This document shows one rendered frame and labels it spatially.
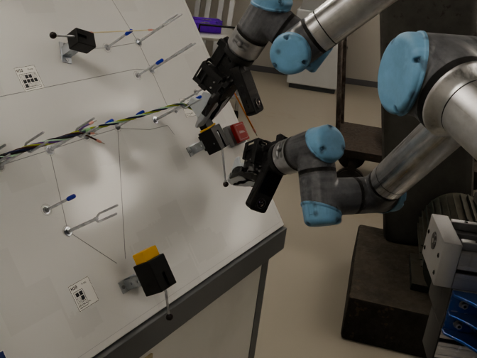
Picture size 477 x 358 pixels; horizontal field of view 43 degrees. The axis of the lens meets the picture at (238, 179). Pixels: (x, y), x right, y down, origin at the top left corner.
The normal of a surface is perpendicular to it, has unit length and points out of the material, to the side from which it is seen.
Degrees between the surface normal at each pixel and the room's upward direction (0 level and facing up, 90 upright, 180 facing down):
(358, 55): 90
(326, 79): 90
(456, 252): 90
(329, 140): 58
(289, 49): 90
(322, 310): 0
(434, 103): 102
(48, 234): 54
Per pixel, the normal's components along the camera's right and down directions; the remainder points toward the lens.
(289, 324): 0.11, -0.93
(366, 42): -0.12, 0.34
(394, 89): -0.96, -0.06
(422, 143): -0.80, 0.33
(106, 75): 0.75, -0.32
